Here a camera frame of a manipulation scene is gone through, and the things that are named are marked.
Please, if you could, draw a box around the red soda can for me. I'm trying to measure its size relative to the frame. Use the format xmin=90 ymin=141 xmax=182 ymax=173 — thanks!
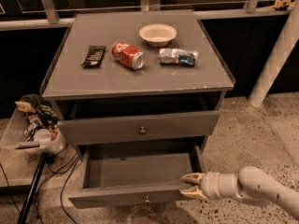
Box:
xmin=111 ymin=42 xmax=145 ymax=70

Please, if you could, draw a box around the white diagonal pole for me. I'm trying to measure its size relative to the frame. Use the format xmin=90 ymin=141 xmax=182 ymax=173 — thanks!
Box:
xmin=248 ymin=0 xmax=299 ymax=107

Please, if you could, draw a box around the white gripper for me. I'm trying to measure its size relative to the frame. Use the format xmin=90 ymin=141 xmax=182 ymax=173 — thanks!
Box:
xmin=179 ymin=173 xmax=222 ymax=200

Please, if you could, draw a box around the grey drawer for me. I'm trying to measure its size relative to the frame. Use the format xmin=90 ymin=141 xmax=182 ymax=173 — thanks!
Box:
xmin=68 ymin=145 xmax=202 ymax=209
xmin=58 ymin=111 xmax=220 ymax=146

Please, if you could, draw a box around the grey top drawer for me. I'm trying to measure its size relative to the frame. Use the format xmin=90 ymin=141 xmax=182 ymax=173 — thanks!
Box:
xmin=58 ymin=111 xmax=220 ymax=146

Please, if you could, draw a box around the white cup in bin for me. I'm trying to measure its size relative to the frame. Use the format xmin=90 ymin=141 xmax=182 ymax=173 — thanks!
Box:
xmin=34 ymin=129 xmax=51 ymax=142

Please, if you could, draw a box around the black floor cable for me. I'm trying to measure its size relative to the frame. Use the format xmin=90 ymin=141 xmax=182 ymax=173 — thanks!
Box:
xmin=34 ymin=147 xmax=80 ymax=224

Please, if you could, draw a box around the white paper bowl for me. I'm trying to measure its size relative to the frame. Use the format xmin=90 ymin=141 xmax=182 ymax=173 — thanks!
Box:
xmin=139 ymin=23 xmax=177 ymax=48

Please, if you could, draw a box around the metal railing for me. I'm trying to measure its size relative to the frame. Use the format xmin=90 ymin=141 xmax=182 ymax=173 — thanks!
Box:
xmin=1 ymin=0 xmax=292 ymax=31

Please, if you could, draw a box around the yellow clamp on rail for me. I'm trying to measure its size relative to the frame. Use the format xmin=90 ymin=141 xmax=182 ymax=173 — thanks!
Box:
xmin=274 ymin=0 xmax=293 ymax=10

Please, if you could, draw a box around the clear plastic trash bin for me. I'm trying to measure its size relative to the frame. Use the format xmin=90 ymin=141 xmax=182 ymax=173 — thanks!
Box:
xmin=1 ymin=94 xmax=66 ymax=156

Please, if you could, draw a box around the crumpled silver chip bag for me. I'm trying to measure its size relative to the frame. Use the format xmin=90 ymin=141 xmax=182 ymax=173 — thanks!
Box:
xmin=159 ymin=49 xmax=198 ymax=67

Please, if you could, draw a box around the black tripod leg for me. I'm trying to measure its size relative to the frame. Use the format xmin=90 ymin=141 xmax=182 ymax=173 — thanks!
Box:
xmin=17 ymin=153 xmax=48 ymax=224

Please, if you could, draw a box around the black candy bar wrapper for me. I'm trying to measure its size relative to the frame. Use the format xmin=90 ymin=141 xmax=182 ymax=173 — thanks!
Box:
xmin=81 ymin=45 xmax=107 ymax=68

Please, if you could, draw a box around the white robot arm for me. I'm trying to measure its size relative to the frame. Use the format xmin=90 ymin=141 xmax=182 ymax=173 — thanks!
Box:
xmin=179 ymin=166 xmax=299 ymax=219

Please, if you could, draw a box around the grey drawer cabinet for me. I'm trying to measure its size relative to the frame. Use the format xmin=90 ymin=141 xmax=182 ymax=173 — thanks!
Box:
xmin=39 ymin=9 xmax=235 ymax=161

